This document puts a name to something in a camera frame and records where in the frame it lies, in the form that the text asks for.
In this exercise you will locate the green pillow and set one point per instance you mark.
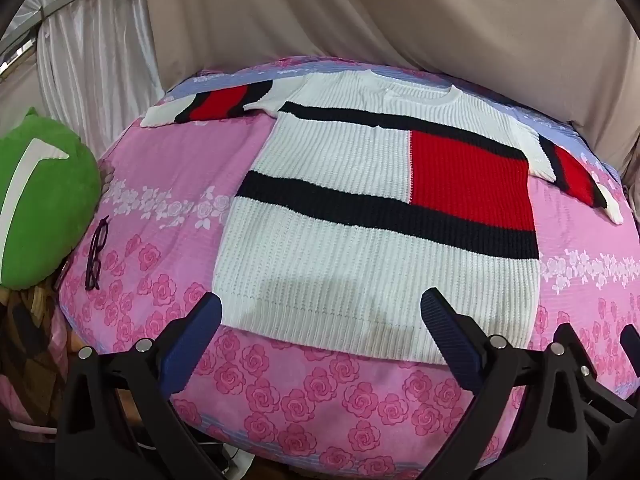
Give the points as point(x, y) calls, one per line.
point(40, 200)

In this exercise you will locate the white curtain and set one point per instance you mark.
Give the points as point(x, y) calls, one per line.
point(95, 60)

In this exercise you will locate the dark-framed eyeglasses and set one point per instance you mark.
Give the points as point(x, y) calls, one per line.
point(96, 255)

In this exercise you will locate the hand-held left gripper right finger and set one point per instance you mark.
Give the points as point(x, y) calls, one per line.
point(445, 330)

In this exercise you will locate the white red black knit sweater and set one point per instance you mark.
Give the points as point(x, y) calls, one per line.
point(360, 200)

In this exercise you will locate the brown patterned blanket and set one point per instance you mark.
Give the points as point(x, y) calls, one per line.
point(30, 350)

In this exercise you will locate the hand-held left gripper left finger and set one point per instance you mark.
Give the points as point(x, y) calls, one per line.
point(197, 332)

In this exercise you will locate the curved metal curtain rail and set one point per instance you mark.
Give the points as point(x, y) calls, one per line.
point(55, 5)

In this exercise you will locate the beige hanging cloth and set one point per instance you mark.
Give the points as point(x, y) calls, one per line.
point(400, 20)

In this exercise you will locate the pink floral bed sheet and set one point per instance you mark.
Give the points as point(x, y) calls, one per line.
point(160, 200)

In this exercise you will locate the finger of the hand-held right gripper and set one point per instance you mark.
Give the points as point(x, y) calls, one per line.
point(631, 340)
point(570, 360)

